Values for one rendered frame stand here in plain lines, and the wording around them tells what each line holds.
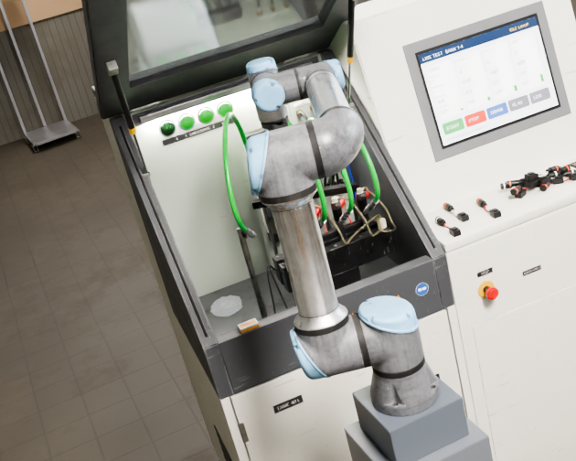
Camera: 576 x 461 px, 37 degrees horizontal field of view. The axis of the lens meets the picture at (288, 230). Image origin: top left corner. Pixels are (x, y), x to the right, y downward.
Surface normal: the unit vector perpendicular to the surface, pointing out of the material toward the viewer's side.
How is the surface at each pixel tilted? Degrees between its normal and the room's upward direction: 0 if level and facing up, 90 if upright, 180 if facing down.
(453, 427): 90
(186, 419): 0
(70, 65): 90
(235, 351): 90
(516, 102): 76
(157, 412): 0
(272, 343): 90
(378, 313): 7
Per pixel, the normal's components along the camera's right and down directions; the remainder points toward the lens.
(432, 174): 0.26, 0.09
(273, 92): 0.07, 0.39
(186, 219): 0.33, 0.31
